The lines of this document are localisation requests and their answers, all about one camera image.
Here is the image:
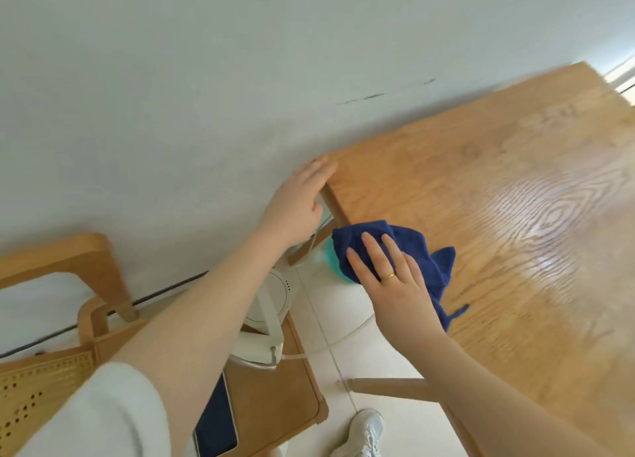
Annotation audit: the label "person's left hand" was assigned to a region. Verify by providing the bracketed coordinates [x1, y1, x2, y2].
[257, 156, 339, 247]

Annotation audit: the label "person's right hand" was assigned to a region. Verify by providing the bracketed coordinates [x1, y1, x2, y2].
[345, 232, 448, 346]

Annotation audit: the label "dark blue cleaning cloth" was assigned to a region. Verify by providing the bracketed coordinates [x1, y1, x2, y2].
[331, 220, 470, 333]

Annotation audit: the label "person's right forearm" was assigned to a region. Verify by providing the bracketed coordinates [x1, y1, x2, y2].
[408, 329, 620, 457]

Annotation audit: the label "person's left forearm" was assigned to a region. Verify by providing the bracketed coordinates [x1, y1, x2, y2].
[108, 226, 297, 457]

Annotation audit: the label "teal plastic container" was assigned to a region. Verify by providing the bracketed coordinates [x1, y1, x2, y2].
[292, 209, 364, 285]

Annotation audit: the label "wooden rattan chair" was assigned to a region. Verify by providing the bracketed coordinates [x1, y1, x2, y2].
[0, 233, 329, 457]

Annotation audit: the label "white sneaker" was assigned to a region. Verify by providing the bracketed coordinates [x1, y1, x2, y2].
[329, 408, 386, 457]

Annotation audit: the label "dark blue tablet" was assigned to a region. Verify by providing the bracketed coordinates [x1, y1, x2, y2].
[193, 370, 239, 457]

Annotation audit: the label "white shirt sleeve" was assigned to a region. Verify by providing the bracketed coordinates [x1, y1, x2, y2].
[15, 362, 199, 457]

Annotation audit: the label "white power cable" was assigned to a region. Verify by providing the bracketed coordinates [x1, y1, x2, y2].
[275, 310, 379, 364]

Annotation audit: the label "white window frame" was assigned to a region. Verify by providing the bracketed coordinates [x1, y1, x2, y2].
[602, 54, 635, 108]

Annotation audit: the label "black cable along wall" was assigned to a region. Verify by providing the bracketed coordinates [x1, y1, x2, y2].
[0, 270, 210, 361]

